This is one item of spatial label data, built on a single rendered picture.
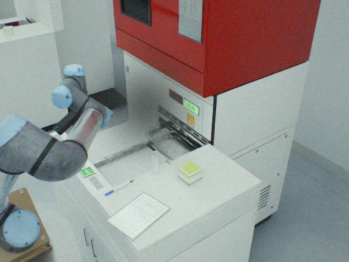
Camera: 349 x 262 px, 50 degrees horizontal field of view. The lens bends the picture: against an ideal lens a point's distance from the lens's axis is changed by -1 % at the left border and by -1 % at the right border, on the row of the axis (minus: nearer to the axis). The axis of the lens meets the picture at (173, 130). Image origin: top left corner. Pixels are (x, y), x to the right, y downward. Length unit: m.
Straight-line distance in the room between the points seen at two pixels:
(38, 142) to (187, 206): 0.71
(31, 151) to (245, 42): 1.09
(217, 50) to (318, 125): 1.86
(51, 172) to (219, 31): 0.92
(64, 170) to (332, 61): 2.43
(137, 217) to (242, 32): 0.89
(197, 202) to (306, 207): 1.61
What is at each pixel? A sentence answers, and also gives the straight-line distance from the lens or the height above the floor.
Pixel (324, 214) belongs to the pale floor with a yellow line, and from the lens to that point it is 3.01.
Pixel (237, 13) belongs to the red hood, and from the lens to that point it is 1.63.
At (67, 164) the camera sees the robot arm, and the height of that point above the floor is 1.42.
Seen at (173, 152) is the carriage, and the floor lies 0.88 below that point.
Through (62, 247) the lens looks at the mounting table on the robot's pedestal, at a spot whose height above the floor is 0.82.
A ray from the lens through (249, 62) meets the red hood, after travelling 1.79.
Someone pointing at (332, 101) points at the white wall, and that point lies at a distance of 3.16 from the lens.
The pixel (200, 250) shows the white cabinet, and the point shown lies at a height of 0.76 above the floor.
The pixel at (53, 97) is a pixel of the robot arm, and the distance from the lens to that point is 1.34.
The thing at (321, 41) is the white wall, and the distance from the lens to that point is 3.10.
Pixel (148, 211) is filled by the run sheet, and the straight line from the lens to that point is 1.47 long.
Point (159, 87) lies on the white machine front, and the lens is 2.06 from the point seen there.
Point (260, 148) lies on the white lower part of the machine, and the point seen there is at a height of 0.76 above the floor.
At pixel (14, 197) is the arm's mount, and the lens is 1.59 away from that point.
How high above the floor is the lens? 2.02
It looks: 33 degrees down
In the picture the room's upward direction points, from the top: straight up
